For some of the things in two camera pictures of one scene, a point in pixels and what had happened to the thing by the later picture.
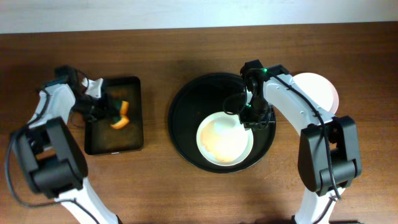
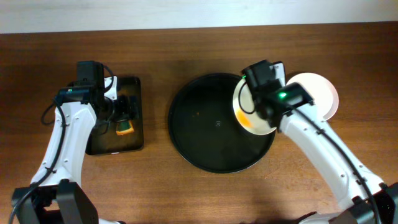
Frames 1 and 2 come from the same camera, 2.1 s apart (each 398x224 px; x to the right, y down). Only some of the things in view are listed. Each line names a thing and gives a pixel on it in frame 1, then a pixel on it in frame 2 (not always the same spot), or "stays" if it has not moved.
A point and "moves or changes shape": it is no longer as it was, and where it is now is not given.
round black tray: (201, 96) stays
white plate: (222, 140) moves or changes shape
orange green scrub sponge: (124, 115) → (124, 127)
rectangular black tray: (101, 137) stays
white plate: (319, 88) stays
